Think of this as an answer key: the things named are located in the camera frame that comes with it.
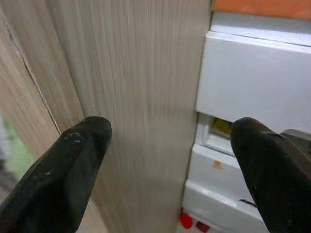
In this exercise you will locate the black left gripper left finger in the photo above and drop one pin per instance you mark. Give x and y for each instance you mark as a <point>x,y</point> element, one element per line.
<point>60,174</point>

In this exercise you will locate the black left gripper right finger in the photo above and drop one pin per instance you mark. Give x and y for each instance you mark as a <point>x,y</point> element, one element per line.
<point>274,179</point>

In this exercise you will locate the green mat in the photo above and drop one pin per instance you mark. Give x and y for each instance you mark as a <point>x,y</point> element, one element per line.
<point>14,145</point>

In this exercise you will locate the small yellow item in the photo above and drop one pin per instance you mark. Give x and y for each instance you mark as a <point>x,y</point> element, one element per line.
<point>221,127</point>

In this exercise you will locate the square red item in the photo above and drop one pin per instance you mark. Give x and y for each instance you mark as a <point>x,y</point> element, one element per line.
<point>202,226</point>

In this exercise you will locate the round red item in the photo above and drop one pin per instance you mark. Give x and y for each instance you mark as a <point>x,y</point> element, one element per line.
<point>186,220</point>

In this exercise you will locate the light wood wardrobe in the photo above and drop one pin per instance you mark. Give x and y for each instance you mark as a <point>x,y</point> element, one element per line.
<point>133,97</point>

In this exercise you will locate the white plastic drawer unit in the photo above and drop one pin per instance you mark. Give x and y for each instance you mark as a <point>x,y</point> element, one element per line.
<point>243,72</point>

